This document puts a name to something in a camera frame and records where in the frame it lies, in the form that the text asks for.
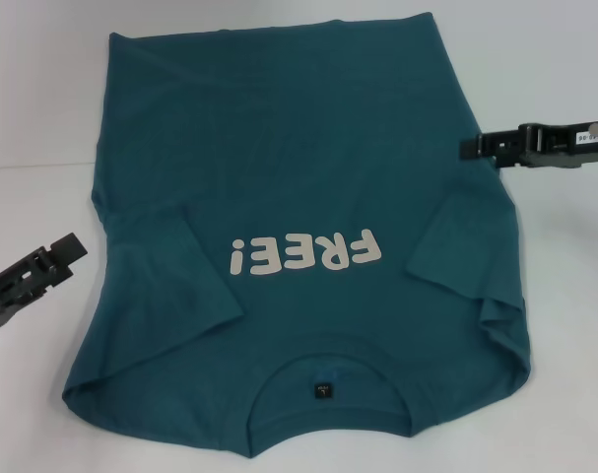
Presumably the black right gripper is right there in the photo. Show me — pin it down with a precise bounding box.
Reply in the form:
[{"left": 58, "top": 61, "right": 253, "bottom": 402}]
[{"left": 460, "top": 122, "right": 598, "bottom": 171}]

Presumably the teal FREE print t-shirt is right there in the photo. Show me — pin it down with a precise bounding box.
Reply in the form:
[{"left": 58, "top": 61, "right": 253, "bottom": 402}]
[{"left": 61, "top": 17, "right": 534, "bottom": 447}]

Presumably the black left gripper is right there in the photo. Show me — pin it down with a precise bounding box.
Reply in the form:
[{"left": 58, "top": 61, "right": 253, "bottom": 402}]
[{"left": 0, "top": 232, "right": 90, "bottom": 336}]

